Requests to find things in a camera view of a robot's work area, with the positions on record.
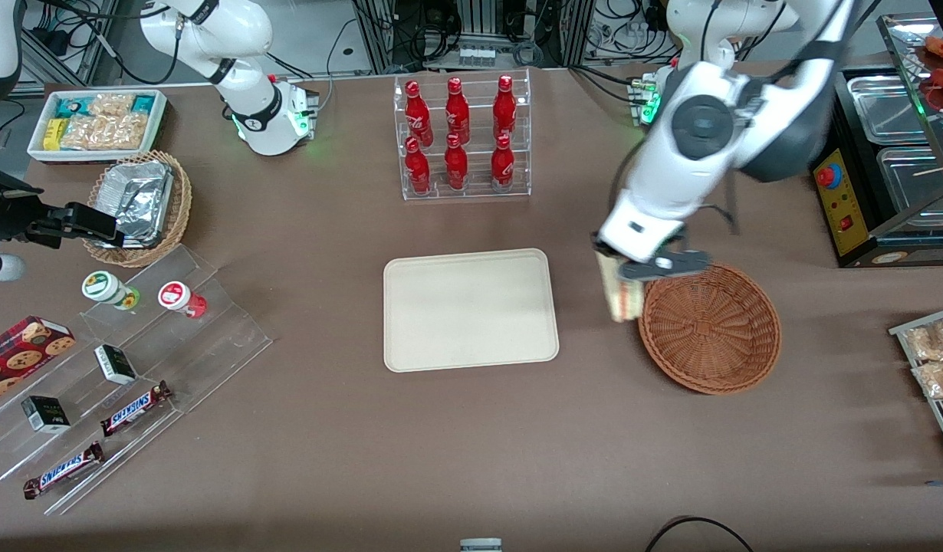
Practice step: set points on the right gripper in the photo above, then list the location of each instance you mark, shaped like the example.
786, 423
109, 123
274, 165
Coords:
13, 216

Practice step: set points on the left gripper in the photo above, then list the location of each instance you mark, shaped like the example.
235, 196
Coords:
602, 249

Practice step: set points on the triangular sandwich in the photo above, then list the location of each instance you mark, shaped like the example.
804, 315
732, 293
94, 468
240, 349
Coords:
625, 303

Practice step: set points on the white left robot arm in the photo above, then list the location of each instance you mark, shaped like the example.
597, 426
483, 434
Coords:
736, 115

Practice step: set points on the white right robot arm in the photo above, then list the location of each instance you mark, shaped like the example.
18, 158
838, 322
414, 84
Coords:
261, 115

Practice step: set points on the oval tan wicker basket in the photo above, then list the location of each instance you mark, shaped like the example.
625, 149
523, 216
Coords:
182, 207

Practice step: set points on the round brown wicker basket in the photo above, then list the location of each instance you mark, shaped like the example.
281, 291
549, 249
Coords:
709, 330

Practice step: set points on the cream rectangular tray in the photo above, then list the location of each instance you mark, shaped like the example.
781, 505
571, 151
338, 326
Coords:
470, 310

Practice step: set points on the green lid white cup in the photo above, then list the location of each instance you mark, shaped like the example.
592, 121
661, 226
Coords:
102, 286

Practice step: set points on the yellow snack packet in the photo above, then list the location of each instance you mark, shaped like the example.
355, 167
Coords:
54, 134

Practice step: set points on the large clear cracker bag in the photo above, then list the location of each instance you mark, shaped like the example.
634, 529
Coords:
103, 132

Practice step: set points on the teal snack packet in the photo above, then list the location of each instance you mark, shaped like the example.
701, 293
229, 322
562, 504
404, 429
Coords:
143, 103
69, 107

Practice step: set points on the red lid white cup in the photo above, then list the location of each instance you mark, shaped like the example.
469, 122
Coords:
176, 296

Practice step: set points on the small clear cracker bag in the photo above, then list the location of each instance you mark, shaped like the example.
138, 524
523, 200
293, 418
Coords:
113, 104

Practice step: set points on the white snack bin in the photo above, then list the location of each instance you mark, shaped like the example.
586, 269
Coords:
159, 123

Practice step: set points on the red cookie box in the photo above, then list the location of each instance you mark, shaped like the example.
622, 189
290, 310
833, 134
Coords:
23, 354

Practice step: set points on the small black carton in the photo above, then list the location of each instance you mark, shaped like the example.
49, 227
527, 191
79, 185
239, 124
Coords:
46, 414
115, 364

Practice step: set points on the red cola bottle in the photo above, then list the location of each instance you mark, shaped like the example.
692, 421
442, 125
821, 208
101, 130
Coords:
417, 113
504, 107
503, 164
456, 165
457, 111
417, 169

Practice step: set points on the clear acrylic bottle rack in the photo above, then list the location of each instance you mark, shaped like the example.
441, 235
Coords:
478, 192

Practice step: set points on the clear acrylic stepped display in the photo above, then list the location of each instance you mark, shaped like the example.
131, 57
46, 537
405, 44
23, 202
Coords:
211, 337

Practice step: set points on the brown Snickers bar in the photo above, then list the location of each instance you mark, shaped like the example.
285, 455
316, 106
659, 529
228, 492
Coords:
64, 469
134, 409

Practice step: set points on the black food warmer cabinet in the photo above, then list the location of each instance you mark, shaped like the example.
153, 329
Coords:
847, 207

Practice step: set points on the white power strip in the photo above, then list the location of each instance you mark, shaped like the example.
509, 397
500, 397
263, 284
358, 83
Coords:
476, 55

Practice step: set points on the grey metal snack rack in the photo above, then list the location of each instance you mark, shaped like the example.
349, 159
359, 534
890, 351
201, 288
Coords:
905, 330

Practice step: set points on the stainless steel pan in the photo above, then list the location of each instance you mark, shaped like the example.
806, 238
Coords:
885, 107
912, 192

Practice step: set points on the small grey device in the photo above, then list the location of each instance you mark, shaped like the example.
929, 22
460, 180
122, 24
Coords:
481, 546

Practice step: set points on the clear bag of crackers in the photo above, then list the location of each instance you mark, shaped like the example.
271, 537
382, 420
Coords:
939, 379
931, 341

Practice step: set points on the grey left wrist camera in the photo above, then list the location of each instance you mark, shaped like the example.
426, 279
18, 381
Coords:
682, 263

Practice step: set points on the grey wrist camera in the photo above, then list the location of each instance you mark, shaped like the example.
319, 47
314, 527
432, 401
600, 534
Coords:
682, 263
0, 267

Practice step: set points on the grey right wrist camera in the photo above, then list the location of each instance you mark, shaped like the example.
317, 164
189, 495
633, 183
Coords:
0, 267

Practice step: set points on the aluminium equipment frame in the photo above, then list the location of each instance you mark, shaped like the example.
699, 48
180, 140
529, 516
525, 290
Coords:
379, 34

